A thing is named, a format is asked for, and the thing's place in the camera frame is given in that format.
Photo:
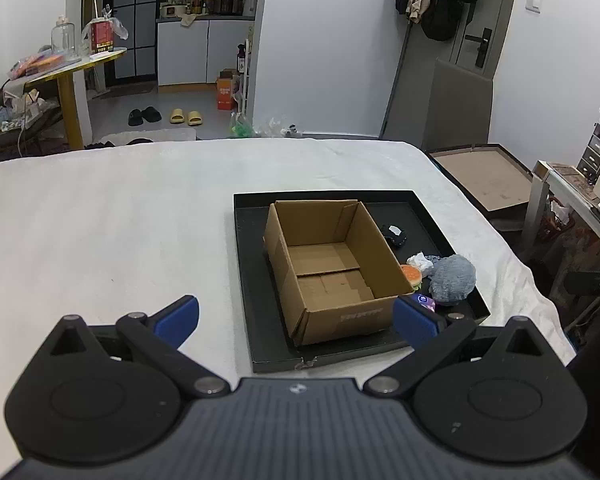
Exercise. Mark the black shallow tray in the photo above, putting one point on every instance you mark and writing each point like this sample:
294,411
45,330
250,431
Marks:
252,260

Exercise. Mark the clear plastic bag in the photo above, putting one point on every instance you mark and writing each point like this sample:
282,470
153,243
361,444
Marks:
272,127

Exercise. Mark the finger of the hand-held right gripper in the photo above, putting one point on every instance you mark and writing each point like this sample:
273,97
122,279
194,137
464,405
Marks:
590,284

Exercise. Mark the small black white object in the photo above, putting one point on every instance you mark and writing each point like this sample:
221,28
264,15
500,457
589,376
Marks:
395,239

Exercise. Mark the green plastic bag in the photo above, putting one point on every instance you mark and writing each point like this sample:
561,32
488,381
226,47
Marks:
241,127

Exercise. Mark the white desk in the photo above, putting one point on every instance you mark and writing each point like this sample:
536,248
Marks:
535,205

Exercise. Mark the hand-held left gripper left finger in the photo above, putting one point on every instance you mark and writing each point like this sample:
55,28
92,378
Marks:
180,317

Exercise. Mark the grey fluffy plush toy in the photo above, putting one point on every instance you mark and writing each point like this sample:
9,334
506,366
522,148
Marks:
452,277

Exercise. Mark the black tray with brown base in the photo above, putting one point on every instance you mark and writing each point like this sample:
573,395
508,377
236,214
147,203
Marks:
485,180

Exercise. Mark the orange packets on table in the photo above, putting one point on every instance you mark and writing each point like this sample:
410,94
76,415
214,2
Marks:
40,62

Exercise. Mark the white light switch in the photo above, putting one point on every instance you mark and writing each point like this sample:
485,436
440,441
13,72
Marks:
533,2

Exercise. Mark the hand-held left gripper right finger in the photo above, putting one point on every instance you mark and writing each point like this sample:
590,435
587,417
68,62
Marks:
415,322

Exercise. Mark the black hanging jacket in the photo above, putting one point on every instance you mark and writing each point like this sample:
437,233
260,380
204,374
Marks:
452,0

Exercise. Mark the brown cardboard box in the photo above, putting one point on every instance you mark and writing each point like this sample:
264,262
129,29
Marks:
325,270

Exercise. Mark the round table with yellow leg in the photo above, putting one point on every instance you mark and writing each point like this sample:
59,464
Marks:
67,105

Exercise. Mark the clear glass jar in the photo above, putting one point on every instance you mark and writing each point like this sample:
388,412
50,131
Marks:
63,37

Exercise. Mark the black framed glass door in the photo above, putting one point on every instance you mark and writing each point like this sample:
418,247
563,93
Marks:
140,10

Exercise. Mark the white floor mat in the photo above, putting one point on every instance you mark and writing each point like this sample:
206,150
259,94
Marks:
150,135

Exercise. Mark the orange box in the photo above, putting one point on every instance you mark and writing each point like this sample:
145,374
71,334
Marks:
225,95

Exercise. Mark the clutter pile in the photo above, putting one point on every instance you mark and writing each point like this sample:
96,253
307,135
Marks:
15,120

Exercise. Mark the white tissue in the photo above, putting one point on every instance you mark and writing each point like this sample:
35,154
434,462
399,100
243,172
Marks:
419,261

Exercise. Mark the burger plush toy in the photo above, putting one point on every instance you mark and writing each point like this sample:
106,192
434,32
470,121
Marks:
411,275

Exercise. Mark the small open cardboard carton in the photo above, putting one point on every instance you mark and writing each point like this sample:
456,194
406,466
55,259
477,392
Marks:
228,74

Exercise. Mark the white kitchen cabinet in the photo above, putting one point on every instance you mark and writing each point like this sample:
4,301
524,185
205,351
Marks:
185,52

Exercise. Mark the black slipper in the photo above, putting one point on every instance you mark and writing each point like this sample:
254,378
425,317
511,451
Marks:
152,114
135,117

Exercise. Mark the grey door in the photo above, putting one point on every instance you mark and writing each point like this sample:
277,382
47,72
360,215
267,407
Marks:
497,5

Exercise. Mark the grey leaning panel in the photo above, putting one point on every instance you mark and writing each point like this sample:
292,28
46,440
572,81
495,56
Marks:
460,110

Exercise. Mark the red box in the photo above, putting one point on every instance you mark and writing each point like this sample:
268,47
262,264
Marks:
101,37

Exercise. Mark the purple printed packet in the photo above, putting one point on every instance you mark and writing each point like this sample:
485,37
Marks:
426,302

